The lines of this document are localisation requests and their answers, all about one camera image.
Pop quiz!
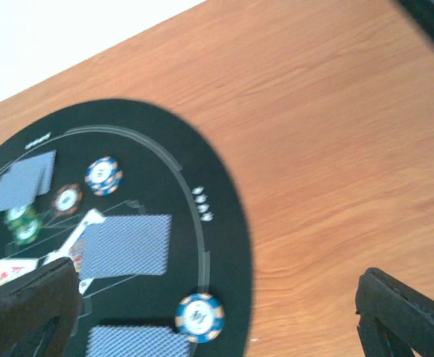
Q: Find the green chip top mat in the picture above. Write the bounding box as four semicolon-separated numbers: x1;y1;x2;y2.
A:
4;205;42;245

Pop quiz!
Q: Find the face-down burn card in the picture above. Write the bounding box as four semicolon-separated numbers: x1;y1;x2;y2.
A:
90;214;172;279

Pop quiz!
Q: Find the blue chip mat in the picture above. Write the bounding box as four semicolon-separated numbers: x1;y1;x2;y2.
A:
85;156;123;196
174;293;225;344

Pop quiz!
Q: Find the round black poker mat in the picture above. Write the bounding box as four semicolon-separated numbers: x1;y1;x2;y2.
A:
0;99;252;356

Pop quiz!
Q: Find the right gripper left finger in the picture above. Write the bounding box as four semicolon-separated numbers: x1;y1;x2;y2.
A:
0;257;83;356

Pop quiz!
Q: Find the dealt card top mat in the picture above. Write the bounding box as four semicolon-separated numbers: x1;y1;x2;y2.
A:
0;150;56;212

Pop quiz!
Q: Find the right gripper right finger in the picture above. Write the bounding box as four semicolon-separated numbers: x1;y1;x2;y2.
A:
355;268;434;356

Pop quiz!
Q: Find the blue chip top mat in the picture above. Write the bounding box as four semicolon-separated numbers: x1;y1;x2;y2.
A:
85;156;123;196

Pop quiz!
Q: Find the red chip top mat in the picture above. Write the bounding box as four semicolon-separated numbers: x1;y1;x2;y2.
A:
52;183;83;216

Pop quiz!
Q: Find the dealt card mat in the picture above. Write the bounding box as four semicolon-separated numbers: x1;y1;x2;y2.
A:
86;326;191;357
0;150;56;212

